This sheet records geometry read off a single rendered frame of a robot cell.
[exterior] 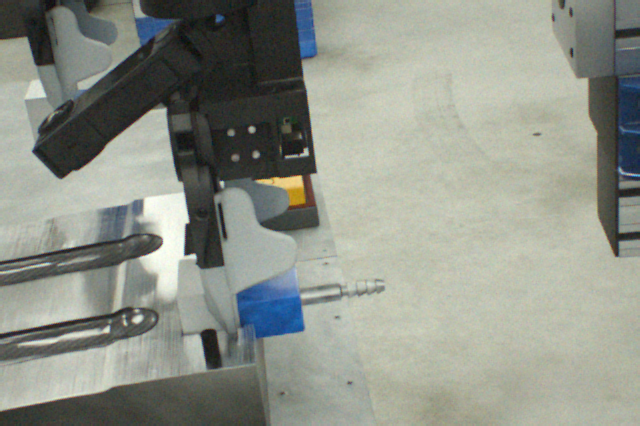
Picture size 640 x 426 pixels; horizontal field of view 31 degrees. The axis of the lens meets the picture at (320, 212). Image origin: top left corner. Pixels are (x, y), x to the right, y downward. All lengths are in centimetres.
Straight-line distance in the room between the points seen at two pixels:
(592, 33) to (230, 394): 48
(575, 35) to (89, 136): 48
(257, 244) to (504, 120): 267
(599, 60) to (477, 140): 219
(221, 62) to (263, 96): 4
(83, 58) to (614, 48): 44
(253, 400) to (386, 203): 220
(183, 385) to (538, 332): 169
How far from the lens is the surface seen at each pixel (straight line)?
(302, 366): 84
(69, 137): 68
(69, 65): 95
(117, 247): 86
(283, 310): 72
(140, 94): 66
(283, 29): 65
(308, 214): 102
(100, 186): 119
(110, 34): 101
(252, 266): 68
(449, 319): 239
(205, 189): 65
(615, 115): 104
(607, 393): 217
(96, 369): 72
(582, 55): 102
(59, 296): 81
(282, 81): 66
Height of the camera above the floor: 126
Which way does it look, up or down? 26 degrees down
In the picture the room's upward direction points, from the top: 7 degrees counter-clockwise
